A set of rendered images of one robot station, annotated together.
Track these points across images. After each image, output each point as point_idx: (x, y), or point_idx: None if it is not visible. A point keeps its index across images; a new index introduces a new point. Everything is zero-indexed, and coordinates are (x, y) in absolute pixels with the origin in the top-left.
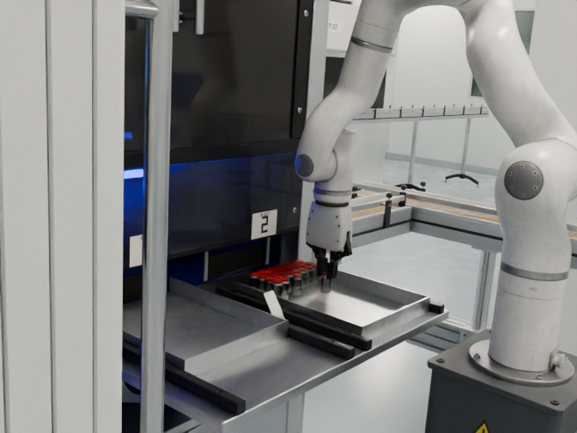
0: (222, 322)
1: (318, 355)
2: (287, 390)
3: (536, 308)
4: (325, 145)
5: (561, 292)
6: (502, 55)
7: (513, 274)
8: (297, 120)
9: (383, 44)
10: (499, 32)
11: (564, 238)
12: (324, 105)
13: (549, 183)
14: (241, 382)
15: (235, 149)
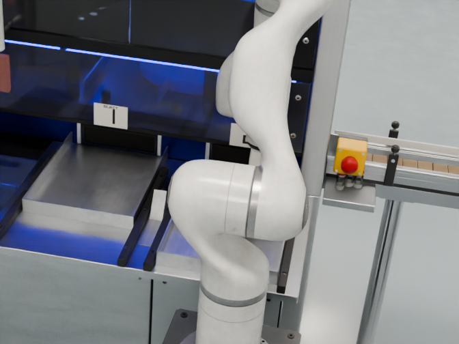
0: (130, 196)
1: (113, 250)
2: (42, 252)
3: (200, 314)
4: (219, 87)
5: (219, 314)
6: (234, 64)
7: None
8: (302, 50)
9: (265, 8)
10: (244, 39)
11: (208, 264)
12: None
13: (171, 202)
14: (37, 233)
15: (210, 61)
